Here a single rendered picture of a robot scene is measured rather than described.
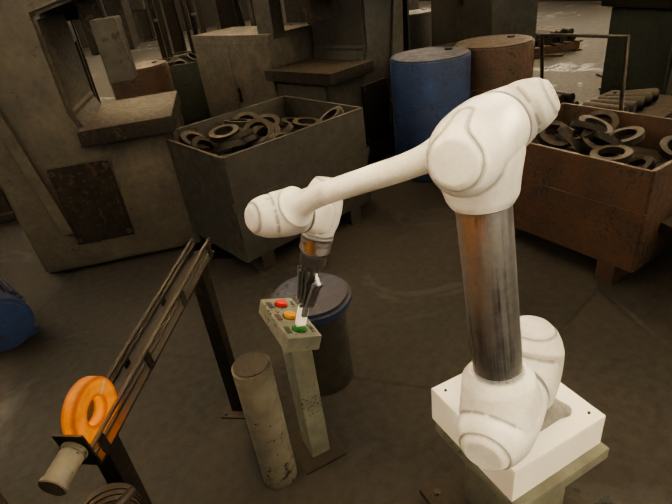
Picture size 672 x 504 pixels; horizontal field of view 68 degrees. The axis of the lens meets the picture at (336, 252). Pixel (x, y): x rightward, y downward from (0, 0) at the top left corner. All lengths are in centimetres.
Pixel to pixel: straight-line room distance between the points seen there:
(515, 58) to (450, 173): 323
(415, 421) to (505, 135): 138
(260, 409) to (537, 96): 114
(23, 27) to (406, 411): 264
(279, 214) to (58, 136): 225
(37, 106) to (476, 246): 274
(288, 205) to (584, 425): 92
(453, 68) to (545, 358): 273
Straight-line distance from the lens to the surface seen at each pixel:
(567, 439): 142
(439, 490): 181
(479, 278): 95
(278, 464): 180
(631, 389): 226
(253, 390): 154
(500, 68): 399
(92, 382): 129
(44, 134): 331
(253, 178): 275
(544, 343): 125
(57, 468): 126
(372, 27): 425
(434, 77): 367
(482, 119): 83
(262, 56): 439
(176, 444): 215
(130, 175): 329
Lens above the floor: 152
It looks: 30 degrees down
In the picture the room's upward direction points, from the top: 8 degrees counter-clockwise
